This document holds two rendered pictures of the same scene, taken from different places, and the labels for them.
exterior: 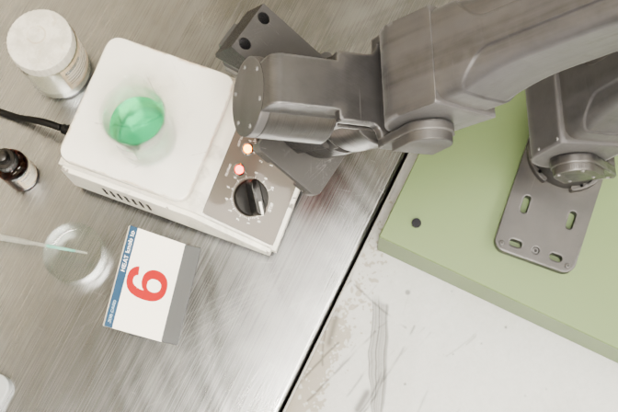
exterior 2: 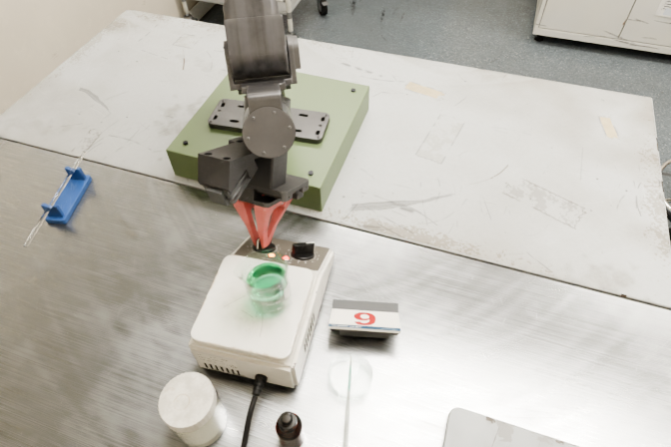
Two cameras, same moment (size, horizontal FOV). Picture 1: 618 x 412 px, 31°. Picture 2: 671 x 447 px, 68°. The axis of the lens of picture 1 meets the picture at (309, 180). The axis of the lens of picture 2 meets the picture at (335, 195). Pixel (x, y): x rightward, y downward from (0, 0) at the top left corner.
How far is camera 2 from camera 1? 65 cm
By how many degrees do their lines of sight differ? 46
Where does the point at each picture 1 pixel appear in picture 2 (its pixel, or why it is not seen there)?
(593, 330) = (354, 109)
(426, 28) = (238, 21)
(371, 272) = (335, 213)
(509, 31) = not seen: outside the picture
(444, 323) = (356, 181)
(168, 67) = (217, 294)
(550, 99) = not seen: hidden behind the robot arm
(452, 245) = (321, 159)
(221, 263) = (340, 287)
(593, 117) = not seen: hidden behind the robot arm
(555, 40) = not seen: outside the picture
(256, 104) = (277, 118)
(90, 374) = (430, 355)
